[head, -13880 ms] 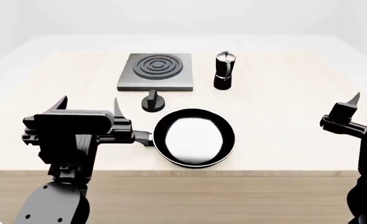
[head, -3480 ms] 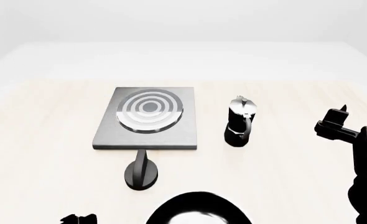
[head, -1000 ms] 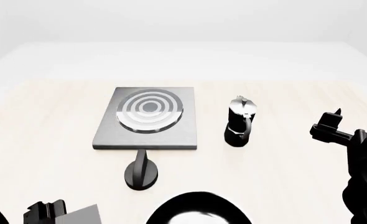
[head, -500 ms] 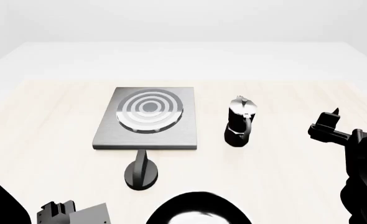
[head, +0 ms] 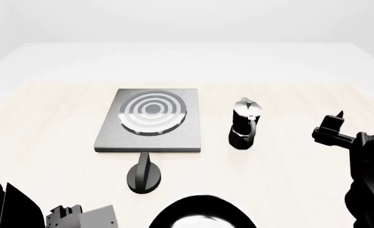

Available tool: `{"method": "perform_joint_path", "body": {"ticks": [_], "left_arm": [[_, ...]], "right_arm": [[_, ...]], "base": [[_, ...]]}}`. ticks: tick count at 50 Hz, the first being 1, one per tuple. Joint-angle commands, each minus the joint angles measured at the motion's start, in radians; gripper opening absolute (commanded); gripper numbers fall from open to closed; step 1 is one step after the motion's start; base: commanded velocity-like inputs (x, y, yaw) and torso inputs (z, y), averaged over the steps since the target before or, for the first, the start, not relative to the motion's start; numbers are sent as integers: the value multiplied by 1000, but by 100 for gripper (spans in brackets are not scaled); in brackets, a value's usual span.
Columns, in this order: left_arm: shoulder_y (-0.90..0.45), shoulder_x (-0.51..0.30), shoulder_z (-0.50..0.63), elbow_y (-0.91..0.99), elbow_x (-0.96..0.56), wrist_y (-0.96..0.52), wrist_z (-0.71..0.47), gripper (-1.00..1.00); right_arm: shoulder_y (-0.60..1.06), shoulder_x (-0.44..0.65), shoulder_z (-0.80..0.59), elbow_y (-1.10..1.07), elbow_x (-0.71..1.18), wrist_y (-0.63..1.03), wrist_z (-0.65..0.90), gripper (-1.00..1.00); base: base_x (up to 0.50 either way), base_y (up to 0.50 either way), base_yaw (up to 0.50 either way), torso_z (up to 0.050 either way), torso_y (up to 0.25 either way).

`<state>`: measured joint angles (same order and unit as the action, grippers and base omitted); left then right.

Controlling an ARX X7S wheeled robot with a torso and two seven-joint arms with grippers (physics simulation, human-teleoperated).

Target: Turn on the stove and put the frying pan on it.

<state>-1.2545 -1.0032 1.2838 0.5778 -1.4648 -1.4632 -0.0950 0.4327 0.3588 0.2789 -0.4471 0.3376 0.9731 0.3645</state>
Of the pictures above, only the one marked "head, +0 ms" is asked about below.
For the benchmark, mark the black moka pot silver lid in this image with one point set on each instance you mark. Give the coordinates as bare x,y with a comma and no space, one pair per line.
241,123

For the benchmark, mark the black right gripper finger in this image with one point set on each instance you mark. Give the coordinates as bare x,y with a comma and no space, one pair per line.
332,122

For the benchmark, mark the grey left wrist box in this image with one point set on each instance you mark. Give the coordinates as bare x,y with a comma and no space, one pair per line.
98,219

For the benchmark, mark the round ringed stove burner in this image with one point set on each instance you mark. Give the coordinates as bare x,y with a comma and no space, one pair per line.
152,109

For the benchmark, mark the grey square stove base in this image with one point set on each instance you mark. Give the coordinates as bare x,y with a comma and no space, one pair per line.
111,140

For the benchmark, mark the black stove knob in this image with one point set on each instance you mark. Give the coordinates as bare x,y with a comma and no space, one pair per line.
144,178

